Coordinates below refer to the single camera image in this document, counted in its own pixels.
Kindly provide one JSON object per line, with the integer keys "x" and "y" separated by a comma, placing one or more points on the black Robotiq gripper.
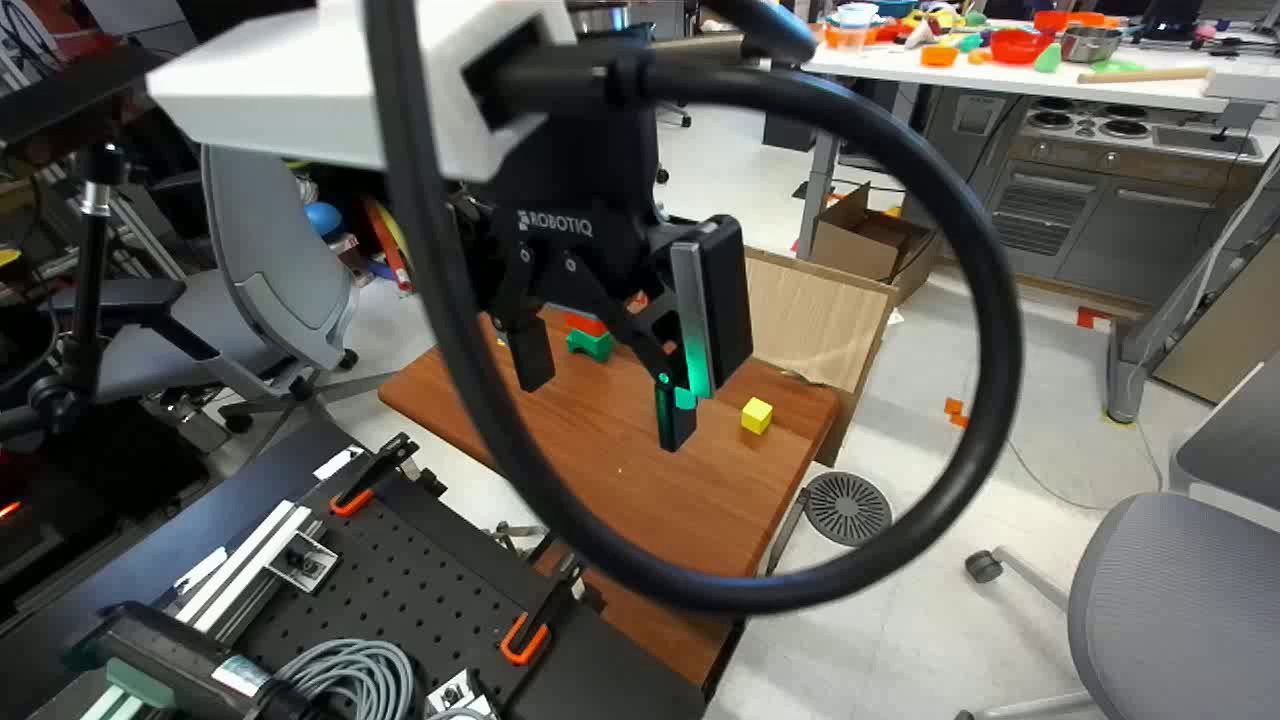
{"x": 574, "y": 184}

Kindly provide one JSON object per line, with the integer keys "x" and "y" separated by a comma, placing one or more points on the large yellow cube block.
{"x": 759, "y": 419}

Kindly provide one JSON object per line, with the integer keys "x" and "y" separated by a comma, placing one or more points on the green rectangular block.
{"x": 591, "y": 345}

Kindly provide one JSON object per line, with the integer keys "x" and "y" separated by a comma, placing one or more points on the red rectangular block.
{"x": 581, "y": 322}

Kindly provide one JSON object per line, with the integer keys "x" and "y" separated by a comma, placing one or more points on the large cardboard panel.
{"x": 815, "y": 312}

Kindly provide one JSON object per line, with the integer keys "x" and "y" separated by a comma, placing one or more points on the orange black bar clamp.
{"x": 535, "y": 626}
{"x": 363, "y": 483}

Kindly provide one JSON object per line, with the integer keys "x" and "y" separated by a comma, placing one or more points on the yellow and red sticks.
{"x": 387, "y": 246}

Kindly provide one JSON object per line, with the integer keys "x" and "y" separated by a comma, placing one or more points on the round metal floor drain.
{"x": 844, "y": 508}

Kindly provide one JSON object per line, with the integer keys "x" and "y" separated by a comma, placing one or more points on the black perforated breadboard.
{"x": 401, "y": 584}

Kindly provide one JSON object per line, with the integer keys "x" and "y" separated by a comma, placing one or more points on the open cardboard box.
{"x": 864, "y": 240}

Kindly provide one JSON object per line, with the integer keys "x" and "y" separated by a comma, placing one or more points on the blue ball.
{"x": 324, "y": 220}

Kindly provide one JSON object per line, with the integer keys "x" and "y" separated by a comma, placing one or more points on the gray office chair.
{"x": 274, "y": 267}

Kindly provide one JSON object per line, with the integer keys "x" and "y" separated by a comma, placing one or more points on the orange floor marker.
{"x": 953, "y": 408}

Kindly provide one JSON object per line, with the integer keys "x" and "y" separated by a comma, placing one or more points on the red floor tape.
{"x": 1093, "y": 318}

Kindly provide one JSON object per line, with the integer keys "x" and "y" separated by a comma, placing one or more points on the white long table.
{"x": 1012, "y": 79}

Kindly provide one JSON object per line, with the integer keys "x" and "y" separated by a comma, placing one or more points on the gray drawer cabinet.
{"x": 1093, "y": 215}

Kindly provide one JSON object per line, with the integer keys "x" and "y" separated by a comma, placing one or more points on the red plastic bowl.
{"x": 1017, "y": 45}

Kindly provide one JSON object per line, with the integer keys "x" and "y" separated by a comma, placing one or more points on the green black base device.
{"x": 145, "y": 666}

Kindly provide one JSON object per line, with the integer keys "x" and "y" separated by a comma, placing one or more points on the dark toy basket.
{"x": 1089, "y": 45}

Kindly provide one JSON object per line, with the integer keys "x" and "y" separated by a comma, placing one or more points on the gray fabric swivel chair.
{"x": 1175, "y": 600}

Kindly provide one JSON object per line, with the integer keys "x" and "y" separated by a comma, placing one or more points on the wooden stick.
{"x": 1146, "y": 73}

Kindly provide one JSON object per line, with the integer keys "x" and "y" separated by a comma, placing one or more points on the aluminum extrusion rail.
{"x": 243, "y": 567}

